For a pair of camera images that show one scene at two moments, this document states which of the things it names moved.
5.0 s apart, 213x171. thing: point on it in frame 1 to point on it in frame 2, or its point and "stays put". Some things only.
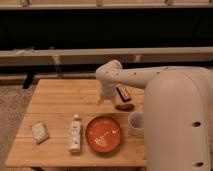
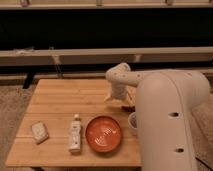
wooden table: [69, 123] stays put
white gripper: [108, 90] to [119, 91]
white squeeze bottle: [75, 137] stays put
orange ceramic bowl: [103, 134] stays put
